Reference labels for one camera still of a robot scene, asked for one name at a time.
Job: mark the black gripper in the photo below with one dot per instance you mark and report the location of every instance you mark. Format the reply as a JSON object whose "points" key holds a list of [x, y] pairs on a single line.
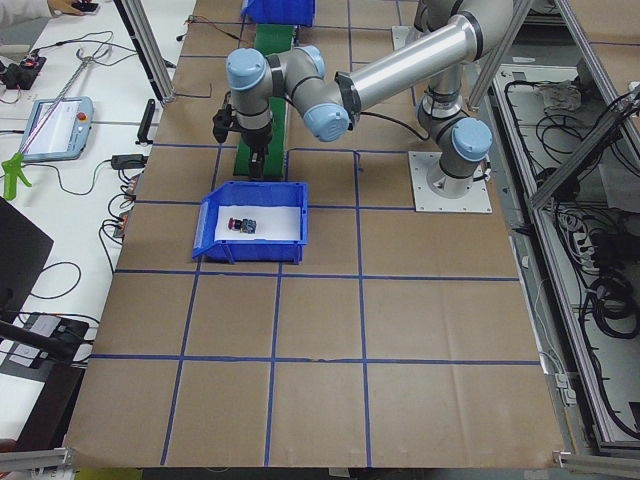
{"points": [[256, 140]]}

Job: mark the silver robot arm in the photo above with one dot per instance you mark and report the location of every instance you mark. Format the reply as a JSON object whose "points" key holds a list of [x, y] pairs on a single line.
{"points": [[431, 15], [454, 33]]}

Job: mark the blue plastic bin left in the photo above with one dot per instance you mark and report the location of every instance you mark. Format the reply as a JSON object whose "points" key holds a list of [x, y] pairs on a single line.
{"points": [[241, 193]]}

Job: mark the blue plastic bin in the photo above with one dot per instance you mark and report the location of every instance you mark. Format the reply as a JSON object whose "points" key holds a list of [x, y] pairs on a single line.
{"points": [[284, 12], [241, 193]]}

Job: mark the white foam pad left bin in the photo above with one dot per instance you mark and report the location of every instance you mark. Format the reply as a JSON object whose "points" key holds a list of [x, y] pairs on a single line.
{"points": [[272, 223]]}

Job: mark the red mushroom push button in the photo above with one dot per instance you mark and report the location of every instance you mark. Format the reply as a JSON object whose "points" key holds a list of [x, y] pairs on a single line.
{"points": [[242, 225]]}

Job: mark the black power adapter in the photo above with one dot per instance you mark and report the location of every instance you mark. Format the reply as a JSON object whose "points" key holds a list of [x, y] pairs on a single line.
{"points": [[128, 161]]}

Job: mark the blue plastic bin right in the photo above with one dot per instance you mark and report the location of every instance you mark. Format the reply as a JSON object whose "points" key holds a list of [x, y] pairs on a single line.
{"points": [[284, 12]]}

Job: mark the blue teach pendant tablet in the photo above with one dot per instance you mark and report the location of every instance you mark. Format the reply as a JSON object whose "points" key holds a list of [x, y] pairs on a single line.
{"points": [[60, 135]]}

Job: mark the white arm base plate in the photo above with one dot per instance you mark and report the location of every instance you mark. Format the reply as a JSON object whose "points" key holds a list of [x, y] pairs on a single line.
{"points": [[402, 42], [435, 192]]}

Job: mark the aluminium frame post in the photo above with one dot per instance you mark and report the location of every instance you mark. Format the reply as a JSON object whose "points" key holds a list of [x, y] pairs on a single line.
{"points": [[137, 25]]}

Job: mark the green handled reacher grabber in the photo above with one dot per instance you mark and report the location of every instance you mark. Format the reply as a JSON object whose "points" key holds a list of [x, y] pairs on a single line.
{"points": [[13, 168]]}

